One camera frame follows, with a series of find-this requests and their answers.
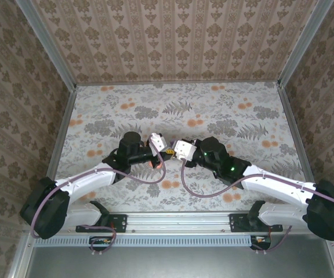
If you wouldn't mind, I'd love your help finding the grey slotted cable duct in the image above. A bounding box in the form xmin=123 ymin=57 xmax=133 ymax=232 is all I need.
xmin=43 ymin=235 xmax=256 ymax=248

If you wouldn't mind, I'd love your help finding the black connector board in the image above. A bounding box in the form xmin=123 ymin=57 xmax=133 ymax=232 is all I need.
xmin=250 ymin=235 xmax=272 ymax=250
xmin=89 ymin=236 xmax=112 ymax=251

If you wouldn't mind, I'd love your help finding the aluminium table side rail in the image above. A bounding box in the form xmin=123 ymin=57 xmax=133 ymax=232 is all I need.
xmin=44 ymin=88 xmax=78 ymax=183
xmin=276 ymin=83 xmax=318 ymax=186

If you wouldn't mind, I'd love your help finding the grey metal sheet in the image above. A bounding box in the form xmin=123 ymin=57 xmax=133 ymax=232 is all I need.
xmin=24 ymin=246 xmax=334 ymax=278

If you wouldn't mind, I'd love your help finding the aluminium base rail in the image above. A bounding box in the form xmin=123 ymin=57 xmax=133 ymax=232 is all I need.
xmin=59 ymin=212 xmax=284 ymax=235

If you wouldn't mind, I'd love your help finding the aluminium frame post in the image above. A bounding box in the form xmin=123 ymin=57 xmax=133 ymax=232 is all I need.
xmin=277 ymin=0 xmax=334 ymax=87
xmin=14 ymin=0 xmax=77 ymax=91

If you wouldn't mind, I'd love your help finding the aluminium table back rail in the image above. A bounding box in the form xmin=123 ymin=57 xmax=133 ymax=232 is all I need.
xmin=74 ymin=80 xmax=281 ymax=87

